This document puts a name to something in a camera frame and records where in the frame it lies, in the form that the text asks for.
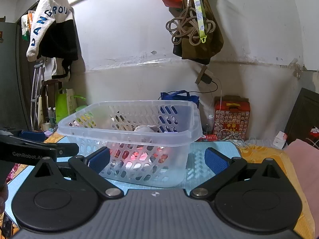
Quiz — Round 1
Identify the translucent plastic basket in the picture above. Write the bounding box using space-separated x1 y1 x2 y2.
57 100 202 188

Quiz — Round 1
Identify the grey cabinet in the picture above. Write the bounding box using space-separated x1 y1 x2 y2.
1 22 28 130

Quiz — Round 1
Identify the orange patterned blanket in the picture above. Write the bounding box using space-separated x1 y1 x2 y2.
238 145 315 238

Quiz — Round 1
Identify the green shopping bag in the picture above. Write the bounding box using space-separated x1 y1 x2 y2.
55 88 87 123

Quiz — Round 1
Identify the red patterned gift box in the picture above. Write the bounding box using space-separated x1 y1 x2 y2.
213 96 251 140

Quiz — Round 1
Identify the small white box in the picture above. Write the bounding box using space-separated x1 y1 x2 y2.
273 131 288 149

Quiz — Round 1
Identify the white plush toy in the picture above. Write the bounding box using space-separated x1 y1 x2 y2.
134 125 159 133

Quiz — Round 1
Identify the pink cloth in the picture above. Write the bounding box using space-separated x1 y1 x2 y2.
284 139 318 238

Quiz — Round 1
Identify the blue shopping bag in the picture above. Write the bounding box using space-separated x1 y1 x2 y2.
159 90 200 107

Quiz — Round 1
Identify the dark wooden board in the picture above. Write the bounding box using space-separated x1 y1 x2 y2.
284 88 318 145

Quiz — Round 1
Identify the black hanging garment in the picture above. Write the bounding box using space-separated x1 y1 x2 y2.
37 20 78 79

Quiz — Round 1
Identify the brown hanging bag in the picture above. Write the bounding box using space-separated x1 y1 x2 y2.
165 0 224 65

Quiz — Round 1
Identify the white lettered hanging garment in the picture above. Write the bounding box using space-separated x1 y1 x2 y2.
26 0 73 62

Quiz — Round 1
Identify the black wall charger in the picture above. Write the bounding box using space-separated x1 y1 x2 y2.
195 65 212 85

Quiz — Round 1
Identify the coiled beige rope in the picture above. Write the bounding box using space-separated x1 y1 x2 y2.
165 6 217 47

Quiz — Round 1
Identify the yellow green lanyard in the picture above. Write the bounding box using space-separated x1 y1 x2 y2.
189 0 208 44

